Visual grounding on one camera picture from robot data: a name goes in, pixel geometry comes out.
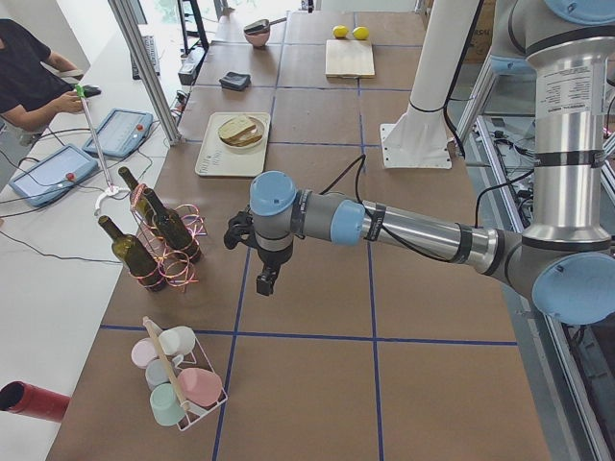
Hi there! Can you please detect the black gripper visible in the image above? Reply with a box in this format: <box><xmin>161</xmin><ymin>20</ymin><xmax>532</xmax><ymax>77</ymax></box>
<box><xmin>256</xmin><ymin>237</ymin><xmax>293</xmax><ymax>296</ymax></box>

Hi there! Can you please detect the white round plate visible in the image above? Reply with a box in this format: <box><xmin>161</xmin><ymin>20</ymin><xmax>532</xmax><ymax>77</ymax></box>
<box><xmin>217</xmin><ymin>115</ymin><xmax>264</xmax><ymax>148</ymax></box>

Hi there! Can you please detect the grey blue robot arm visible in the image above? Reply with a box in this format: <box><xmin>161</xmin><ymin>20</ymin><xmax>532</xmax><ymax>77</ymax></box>
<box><xmin>248</xmin><ymin>1</ymin><xmax>614</xmax><ymax>325</ymax></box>

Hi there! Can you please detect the white bear serving tray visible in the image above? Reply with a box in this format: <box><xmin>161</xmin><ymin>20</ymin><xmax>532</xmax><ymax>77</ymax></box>
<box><xmin>195</xmin><ymin>112</ymin><xmax>271</xmax><ymax>178</ymax></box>

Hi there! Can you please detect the white cup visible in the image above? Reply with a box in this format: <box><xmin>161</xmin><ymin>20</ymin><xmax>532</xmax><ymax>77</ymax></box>
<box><xmin>158</xmin><ymin>326</ymin><xmax>196</xmax><ymax>355</ymax></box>

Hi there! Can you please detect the dark wine bottle upper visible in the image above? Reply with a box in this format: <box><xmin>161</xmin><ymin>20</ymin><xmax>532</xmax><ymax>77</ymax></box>
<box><xmin>143</xmin><ymin>187</ymin><xmax>202</xmax><ymax>263</ymax></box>

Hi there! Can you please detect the dark wine bottle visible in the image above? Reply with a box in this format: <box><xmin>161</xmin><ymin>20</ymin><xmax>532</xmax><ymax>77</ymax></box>
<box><xmin>143</xmin><ymin>187</ymin><xmax>202</xmax><ymax>263</ymax></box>
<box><xmin>118</xmin><ymin>166</ymin><xmax>154</xmax><ymax>227</ymax></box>
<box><xmin>98</xmin><ymin>215</ymin><xmax>166</xmax><ymax>292</ymax></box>

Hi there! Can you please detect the pink cup large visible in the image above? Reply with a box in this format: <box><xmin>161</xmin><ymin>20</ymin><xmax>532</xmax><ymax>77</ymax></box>
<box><xmin>178</xmin><ymin>368</ymin><xmax>223</xmax><ymax>407</ymax></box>

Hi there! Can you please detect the light pink cup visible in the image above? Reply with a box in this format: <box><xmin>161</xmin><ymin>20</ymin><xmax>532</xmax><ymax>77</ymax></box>
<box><xmin>131</xmin><ymin>338</ymin><xmax>159</xmax><ymax>370</ymax></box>

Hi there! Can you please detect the grey cup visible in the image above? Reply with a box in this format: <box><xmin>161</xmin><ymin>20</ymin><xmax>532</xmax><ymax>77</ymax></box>
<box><xmin>145</xmin><ymin>358</ymin><xmax>170</xmax><ymax>391</ymax></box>

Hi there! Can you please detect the dark wine bottle lower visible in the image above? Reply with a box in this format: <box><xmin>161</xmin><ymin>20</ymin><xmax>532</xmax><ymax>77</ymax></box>
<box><xmin>98</xmin><ymin>215</ymin><xmax>166</xmax><ymax>292</ymax></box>

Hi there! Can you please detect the mint green cup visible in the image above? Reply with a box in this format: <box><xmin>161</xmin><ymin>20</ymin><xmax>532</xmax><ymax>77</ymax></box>
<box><xmin>149</xmin><ymin>383</ymin><xmax>185</xmax><ymax>426</ymax></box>

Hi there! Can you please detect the white stand with rod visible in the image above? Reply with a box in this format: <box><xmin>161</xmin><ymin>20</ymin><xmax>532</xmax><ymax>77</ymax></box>
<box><xmin>74</xmin><ymin>85</ymin><xmax>130</xmax><ymax>217</ymax></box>

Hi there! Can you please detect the grey folded cloth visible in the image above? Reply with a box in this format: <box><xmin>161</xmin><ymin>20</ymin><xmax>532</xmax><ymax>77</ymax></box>
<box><xmin>219</xmin><ymin>71</ymin><xmax>251</xmax><ymax>91</ymax></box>

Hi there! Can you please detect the blue teach pendant far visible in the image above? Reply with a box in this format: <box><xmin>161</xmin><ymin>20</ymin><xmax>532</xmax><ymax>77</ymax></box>
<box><xmin>96</xmin><ymin>109</ymin><xmax>154</xmax><ymax>159</ymax></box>

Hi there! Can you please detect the blue teach pendant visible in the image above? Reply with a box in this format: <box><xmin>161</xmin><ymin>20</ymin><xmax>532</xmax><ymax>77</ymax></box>
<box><xmin>96</xmin><ymin>109</ymin><xmax>154</xmax><ymax>159</ymax></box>
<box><xmin>9</xmin><ymin>144</ymin><xmax>98</xmax><ymax>207</ymax></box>

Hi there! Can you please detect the wooden cutting board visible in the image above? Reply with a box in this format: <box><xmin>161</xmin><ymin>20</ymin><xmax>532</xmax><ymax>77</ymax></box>
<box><xmin>325</xmin><ymin>39</ymin><xmax>376</xmax><ymax>78</ymax></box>

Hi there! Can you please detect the pink bowl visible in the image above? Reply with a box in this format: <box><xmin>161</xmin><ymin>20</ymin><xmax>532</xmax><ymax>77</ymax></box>
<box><xmin>244</xmin><ymin>29</ymin><xmax>271</xmax><ymax>48</ymax></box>

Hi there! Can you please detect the blue teach pendant near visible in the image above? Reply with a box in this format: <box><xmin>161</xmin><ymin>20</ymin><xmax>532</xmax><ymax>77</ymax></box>
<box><xmin>9</xmin><ymin>144</ymin><xmax>98</xmax><ymax>207</ymax></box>

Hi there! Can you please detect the metal spoon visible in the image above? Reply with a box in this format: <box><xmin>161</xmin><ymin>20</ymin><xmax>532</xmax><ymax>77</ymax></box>
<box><xmin>243</xmin><ymin>17</ymin><xmax>287</xmax><ymax>35</ymax></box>

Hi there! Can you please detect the yellow lemon left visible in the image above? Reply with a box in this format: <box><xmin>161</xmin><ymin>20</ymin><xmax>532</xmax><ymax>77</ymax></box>
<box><xmin>332</xmin><ymin>25</ymin><xmax>349</xmax><ymax>39</ymax></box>

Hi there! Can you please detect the yellow lemon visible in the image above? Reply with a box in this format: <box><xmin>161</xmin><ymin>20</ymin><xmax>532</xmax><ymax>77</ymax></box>
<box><xmin>352</xmin><ymin>26</ymin><xmax>370</xmax><ymax>40</ymax></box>
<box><xmin>332</xmin><ymin>25</ymin><xmax>349</xmax><ymax>39</ymax></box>

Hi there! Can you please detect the black keyboard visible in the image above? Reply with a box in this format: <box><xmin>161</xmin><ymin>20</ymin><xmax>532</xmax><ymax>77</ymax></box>
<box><xmin>132</xmin><ymin>35</ymin><xmax>160</xmax><ymax>81</ymax></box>

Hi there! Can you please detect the yellow lemon right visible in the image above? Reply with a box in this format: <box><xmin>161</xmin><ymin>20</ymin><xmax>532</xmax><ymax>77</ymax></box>
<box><xmin>352</xmin><ymin>26</ymin><xmax>370</xmax><ymax>40</ymax></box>

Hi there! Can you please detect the red cylinder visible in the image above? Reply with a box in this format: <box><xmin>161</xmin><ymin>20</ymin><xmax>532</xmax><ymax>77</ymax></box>
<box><xmin>1</xmin><ymin>381</ymin><xmax>70</xmax><ymax>423</ymax></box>

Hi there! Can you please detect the person in black shirt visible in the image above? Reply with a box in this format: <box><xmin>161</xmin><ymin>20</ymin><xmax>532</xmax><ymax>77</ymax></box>
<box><xmin>1</xmin><ymin>18</ymin><xmax>83</xmax><ymax>132</ymax></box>

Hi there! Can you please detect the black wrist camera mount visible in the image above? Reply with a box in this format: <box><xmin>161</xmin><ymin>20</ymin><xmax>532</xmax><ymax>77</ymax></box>
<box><xmin>224</xmin><ymin>206</ymin><xmax>258</xmax><ymax>250</ymax></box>

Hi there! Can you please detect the copper wire bottle rack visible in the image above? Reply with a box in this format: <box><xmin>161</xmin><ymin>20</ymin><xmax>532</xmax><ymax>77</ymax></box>
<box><xmin>130</xmin><ymin>183</ymin><xmax>207</xmax><ymax>290</ymax></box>

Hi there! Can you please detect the white wire cup rack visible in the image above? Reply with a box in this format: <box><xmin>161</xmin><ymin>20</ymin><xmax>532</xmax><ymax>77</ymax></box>
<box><xmin>131</xmin><ymin>317</ymin><xmax>228</xmax><ymax>431</ymax></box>

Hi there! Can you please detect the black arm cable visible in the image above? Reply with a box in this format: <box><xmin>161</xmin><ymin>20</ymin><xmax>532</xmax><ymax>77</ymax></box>
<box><xmin>319</xmin><ymin>154</ymin><xmax>532</xmax><ymax>270</ymax></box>

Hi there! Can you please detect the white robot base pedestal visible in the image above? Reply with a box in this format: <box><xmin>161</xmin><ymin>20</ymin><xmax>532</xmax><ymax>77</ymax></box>
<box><xmin>381</xmin><ymin>0</ymin><xmax>482</xmax><ymax>169</ymax></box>

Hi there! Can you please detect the aluminium frame post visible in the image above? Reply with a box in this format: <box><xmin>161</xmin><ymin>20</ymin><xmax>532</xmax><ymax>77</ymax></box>
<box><xmin>108</xmin><ymin>0</ymin><xmax>182</xmax><ymax>146</ymax></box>

